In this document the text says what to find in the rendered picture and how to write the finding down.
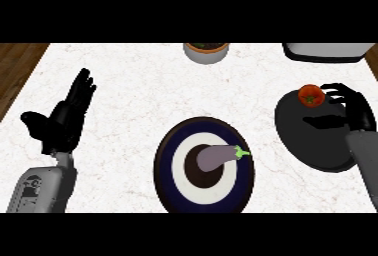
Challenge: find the blue and white plate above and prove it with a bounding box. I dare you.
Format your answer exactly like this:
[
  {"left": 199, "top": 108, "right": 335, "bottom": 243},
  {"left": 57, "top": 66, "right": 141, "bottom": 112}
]
[{"left": 152, "top": 116, "right": 256, "bottom": 214}]

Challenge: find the purple eggplant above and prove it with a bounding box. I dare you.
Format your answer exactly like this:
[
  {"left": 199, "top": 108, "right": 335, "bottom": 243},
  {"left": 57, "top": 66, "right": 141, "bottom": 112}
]
[{"left": 194, "top": 144, "right": 250, "bottom": 173}]

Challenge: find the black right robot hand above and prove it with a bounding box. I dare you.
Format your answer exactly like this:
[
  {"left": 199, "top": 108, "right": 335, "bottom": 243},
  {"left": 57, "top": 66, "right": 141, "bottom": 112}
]
[{"left": 301, "top": 82, "right": 378, "bottom": 133}]

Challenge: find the dark grey round pan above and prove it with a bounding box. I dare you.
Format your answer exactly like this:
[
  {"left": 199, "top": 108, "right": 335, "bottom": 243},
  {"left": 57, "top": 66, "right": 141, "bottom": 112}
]
[{"left": 273, "top": 89, "right": 360, "bottom": 173}]

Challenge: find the grey and black appliance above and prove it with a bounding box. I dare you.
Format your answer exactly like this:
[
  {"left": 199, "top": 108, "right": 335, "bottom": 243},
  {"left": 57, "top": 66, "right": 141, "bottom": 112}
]
[{"left": 280, "top": 42, "right": 378, "bottom": 64}]

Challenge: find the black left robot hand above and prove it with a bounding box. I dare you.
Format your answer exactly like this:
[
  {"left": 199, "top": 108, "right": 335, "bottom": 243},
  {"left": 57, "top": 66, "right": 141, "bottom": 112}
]
[{"left": 19, "top": 67, "right": 98, "bottom": 157}]

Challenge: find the grey pot with plant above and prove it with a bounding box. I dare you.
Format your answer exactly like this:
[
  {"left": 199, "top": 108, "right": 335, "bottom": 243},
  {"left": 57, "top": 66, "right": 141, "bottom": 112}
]
[{"left": 183, "top": 42, "right": 230, "bottom": 65}]

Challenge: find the red tomato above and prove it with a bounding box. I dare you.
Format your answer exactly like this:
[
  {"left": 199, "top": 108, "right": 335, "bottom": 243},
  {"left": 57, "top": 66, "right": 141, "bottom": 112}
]
[{"left": 296, "top": 84, "right": 326, "bottom": 109}]

